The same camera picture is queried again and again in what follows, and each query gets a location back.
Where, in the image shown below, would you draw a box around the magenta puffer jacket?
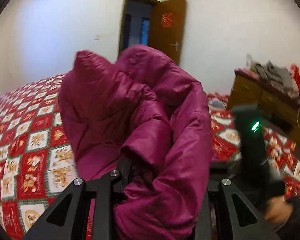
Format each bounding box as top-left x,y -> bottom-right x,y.
58,45 -> 212,239

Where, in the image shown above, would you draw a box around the clothes pile on floor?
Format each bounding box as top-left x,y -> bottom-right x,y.
207,93 -> 230,109

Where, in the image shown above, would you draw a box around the grey clothes on dresser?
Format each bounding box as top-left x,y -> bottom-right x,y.
249,61 -> 293,91

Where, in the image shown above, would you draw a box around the person's right hand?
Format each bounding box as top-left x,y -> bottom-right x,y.
264,196 -> 293,228

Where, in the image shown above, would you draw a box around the wooden dresser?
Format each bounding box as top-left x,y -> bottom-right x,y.
227,70 -> 300,148

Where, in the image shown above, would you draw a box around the red gift bag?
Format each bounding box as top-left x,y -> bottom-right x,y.
290,64 -> 300,93

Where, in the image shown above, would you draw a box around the red patchwork bear bedspread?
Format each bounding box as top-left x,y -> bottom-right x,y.
0,74 -> 300,239

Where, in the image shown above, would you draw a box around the brown wooden door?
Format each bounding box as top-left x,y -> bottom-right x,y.
147,0 -> 187,64

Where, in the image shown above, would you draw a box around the red door decoration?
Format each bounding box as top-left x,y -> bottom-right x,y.
160,12 -> 173,28

